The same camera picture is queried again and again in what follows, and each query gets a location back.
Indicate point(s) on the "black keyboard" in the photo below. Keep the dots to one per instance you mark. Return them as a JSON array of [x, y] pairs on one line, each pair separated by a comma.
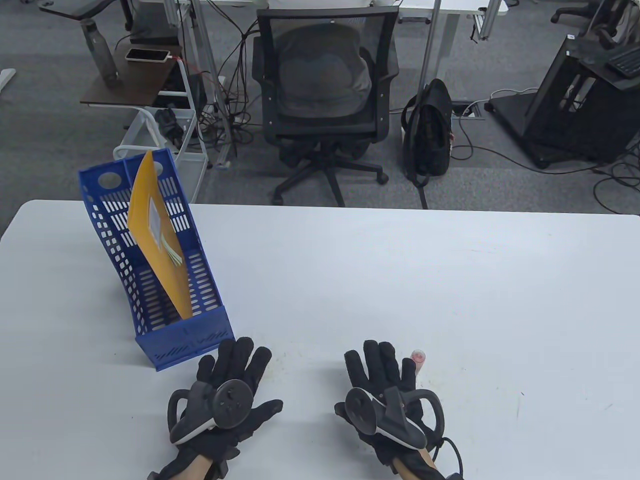
[[625, 62]]

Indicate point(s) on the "metal floor outlet box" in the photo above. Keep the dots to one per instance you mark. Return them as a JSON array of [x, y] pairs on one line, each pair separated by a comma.
[[472, 111]]

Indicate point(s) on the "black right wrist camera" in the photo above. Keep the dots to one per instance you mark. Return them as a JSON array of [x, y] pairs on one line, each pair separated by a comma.
[[455, 476]]

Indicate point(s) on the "black equipment stand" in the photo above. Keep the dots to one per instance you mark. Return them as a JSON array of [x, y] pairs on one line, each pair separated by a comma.
[[555, 115]]

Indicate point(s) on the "black right hand controller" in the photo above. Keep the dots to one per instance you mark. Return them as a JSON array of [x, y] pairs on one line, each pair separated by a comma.
[[360, 407]]

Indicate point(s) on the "silver desk leg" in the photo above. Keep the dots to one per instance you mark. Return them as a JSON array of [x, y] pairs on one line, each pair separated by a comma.
[[212, 75]]

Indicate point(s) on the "person's left hand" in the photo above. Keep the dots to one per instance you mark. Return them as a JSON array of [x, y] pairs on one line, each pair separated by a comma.
[[235, 360]]

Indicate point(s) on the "white smartphone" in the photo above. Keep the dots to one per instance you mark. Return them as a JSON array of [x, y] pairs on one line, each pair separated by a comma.
[[146, 55]]

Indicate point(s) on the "white lined label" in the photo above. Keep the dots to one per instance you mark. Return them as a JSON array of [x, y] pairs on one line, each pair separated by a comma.
[[156, 220]]

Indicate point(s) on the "person's left forearm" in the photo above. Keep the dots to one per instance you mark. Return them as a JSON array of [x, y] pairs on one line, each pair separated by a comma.
[[192, 467]]

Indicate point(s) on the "translucent glue stick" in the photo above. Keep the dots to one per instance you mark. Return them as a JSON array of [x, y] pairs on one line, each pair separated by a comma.
[[419, 359]]

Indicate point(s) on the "blue plastic file rack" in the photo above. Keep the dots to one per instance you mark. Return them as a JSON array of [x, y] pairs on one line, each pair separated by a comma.
[[190, 340]]

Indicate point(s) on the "orange L-shaped folder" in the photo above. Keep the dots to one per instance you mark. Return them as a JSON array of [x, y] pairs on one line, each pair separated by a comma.
[[160, 240]]

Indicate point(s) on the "black mesh office chair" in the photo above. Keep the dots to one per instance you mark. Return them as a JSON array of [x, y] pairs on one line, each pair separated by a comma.
[[325, 60]]

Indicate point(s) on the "black hand controller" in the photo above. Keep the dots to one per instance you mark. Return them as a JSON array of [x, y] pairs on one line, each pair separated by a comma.
[[360, 407], [230, 402]]

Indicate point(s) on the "dark grey water bottle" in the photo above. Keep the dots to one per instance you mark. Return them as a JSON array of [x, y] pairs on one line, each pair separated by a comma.
[[100, 55]]

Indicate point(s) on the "silver metal pole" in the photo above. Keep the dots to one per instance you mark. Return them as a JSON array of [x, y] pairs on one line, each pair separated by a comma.
[[430, 50]]

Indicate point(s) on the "person's right hand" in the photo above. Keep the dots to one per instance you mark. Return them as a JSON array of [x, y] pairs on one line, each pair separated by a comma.
[[380, 365]]

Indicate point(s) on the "black left hand controller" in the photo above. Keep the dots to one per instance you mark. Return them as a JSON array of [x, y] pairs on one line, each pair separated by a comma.
[[230, 402]]

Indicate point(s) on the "person's right forearm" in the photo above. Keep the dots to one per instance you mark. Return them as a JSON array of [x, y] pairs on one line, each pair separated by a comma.
[[415, 464]]

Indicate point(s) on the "white desk foot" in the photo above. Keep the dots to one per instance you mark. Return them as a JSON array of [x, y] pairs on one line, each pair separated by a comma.
[[5, 77]]

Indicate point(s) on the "brown side table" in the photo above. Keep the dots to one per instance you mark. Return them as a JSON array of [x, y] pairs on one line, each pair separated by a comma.
[[135, 82]]

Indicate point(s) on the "dark grey desk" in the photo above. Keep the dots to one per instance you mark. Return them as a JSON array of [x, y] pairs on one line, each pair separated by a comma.
[[70, 7]]

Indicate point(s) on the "white desk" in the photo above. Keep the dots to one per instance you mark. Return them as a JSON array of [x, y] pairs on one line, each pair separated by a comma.
[[450, 6]]

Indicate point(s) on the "black swivel chair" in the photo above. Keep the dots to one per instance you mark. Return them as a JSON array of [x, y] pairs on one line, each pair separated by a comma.
[[570, 12]]

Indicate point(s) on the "black backpack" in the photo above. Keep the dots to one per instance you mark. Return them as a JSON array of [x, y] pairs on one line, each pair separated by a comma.
[[430, 135]]

